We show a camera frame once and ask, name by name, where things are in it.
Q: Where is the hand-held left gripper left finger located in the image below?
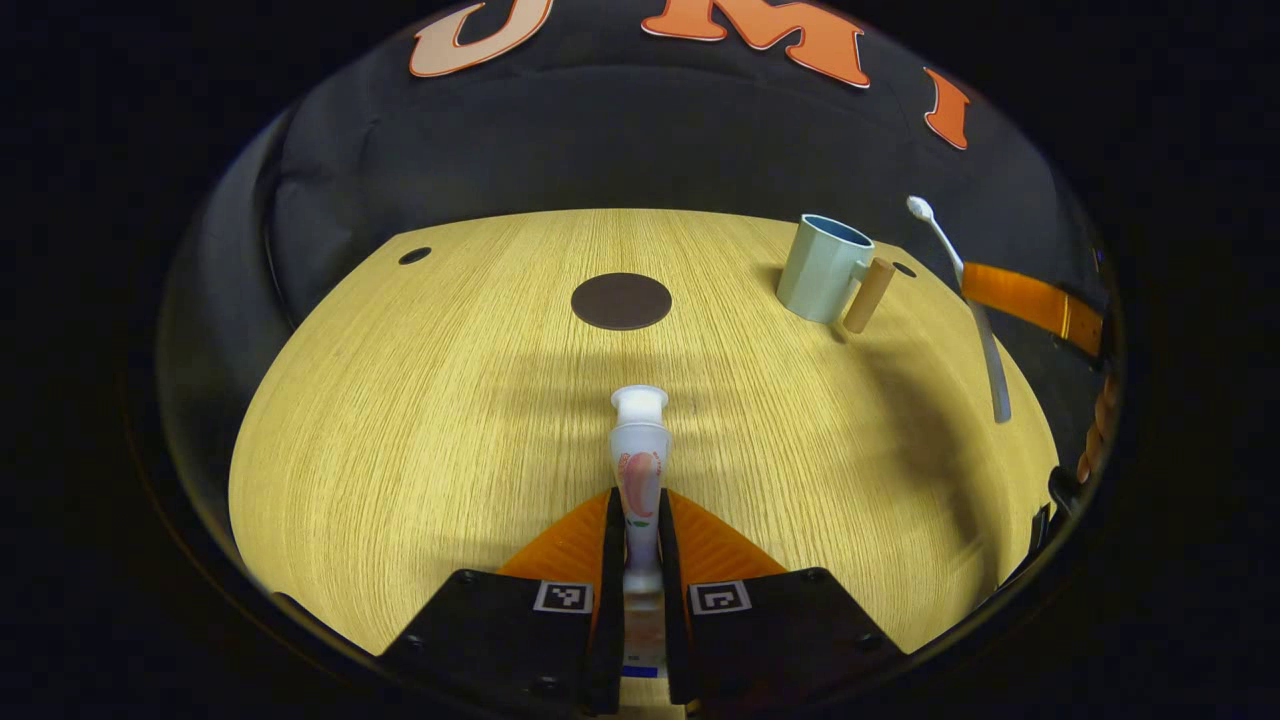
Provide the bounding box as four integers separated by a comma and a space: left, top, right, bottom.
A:
380, 488, 626, 717

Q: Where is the white toothpaste tube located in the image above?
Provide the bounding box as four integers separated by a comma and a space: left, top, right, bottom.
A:
610, 385, 673, 681

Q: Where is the dark round coaster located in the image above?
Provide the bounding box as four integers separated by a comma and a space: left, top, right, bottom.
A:
571, 272, 673, 332

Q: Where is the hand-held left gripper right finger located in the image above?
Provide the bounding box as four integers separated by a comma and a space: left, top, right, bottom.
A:
657, 488, 906, 717

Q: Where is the pale green cup wooden handle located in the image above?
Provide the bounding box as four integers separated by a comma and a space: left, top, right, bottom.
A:
777, 214, 896, 335

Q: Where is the black backdrop cloth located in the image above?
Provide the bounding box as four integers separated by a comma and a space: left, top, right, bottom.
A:
155, 0, 1121, 521

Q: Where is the white toothbrush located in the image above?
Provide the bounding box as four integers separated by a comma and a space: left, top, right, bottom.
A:
906, 195, 1013, 424

